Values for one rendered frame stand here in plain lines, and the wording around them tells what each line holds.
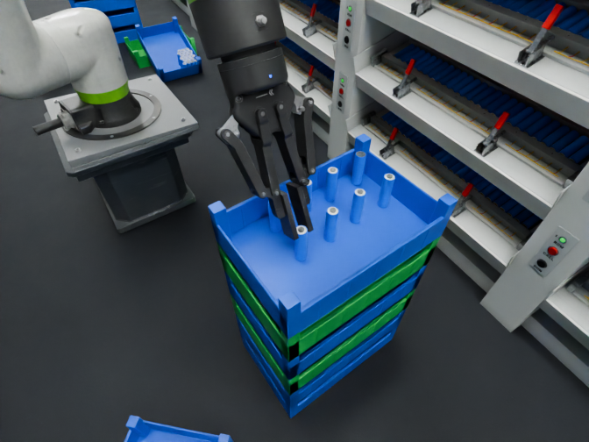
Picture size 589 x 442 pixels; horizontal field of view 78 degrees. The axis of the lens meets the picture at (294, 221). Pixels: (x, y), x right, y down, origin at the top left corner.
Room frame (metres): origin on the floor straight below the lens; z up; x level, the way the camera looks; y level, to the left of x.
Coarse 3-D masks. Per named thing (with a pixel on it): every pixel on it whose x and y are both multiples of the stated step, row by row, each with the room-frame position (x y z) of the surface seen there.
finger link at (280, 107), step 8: (280, 104) 0.38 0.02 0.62; (280, 112) 0.38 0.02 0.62; (280, 120) 0.38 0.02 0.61; (288, 120) 0.38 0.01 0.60; (280, 128) 0.38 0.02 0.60; (288, 128) 0.38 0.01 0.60; (280, 136) 0.38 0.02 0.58; (288, 136) 0.38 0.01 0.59; (280, 144) 0.38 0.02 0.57; (288, 144) 0.37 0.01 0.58; (280, 152) 0.38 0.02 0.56; (288, 152) 0.37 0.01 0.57; (296, 152) 0.37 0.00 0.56; (288, 160) 0.37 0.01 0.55; (296, 160) 0.37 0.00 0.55; (288, 168) 0.37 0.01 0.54; (296, 168) 0.36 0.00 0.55; (296, 176) 0.36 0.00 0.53; (304, 176) 0.36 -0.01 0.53; (304, 184) 0.35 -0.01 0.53
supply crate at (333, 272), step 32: (352, 160) 0.52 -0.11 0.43; (320, 192) 0.46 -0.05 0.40; (352, 192) 0.46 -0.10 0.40; (416, 192) 0.42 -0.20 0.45; (224, 224) 0.35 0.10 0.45; (256, 224) 0.39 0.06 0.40; (320, 224) 0.39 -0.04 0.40; (352, 224) 0.39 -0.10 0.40; (384, 224) 0.39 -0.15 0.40; (416, 224) 0.39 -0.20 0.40; (256, 256) 0.33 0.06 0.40; (288, 256) 0.33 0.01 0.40; (320, 256) 0.33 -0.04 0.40; (352, 256) 0.33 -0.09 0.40; (384, 256) 0.29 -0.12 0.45; (256, 288) 0.26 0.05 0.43; (288, 288) 0.27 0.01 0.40; (320, 288) 0.27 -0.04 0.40; (352, 288) 0.26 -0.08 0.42; (288, 320) 0.20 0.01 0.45
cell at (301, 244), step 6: (300, 228) 0.33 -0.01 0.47; (306, 228) 0.33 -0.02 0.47; (300, 234) 0.32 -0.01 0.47; (306, 234) 0.32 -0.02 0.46; (294, 240) 0.32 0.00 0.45; (300, 240) 0.32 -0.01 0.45; (306, 240) 0.32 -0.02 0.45; (294, 246) 0.32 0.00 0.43; (300, 246) 0.32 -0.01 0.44; (306, 246) 0.32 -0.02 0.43; (294, 252) 0.32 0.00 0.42; (300, 252) 0.32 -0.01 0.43; (306, 252) 0.32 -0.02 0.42; (300, 258) 0.32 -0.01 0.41; (306, 258) 0.32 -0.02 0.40
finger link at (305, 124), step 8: (304, 104) 0.41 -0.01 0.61; (312, 104) 0.41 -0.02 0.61; (304, 112) 0.40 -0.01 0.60; (296, 120) 0.41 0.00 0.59; (304, 120) 0.40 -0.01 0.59; (296, 128) 0.41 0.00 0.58; (304, 128) 0.39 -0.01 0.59; (312, 128) 0.40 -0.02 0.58; (296, 136) 0.40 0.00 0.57; (304, 136) 0.39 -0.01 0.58; (312, 136) 0.39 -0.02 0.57; (296, 144) 0.40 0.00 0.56; (304, 144) 0.39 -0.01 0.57; (312, 144) 0.39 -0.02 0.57; (304, 152) 0.38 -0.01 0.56; (312, 152) 0.38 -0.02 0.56; (304, 160) 0.39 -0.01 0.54; (312, 160) 0.38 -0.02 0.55; (312, 168) 0.37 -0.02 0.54
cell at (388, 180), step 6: (390, 174) 0.44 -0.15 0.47; (384, 180) 0.43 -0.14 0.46; (390, 180) 0.43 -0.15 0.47; (384, 186) 0.43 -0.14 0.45; (390, 186) 0.43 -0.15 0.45; (384, 192) 0.43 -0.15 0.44; (390, 192) 0.43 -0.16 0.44; (378, 198) 0.44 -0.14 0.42; (384, 198) 0.43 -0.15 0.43; (378, 204) 0.43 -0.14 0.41; (384, 204) 0.43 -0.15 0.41
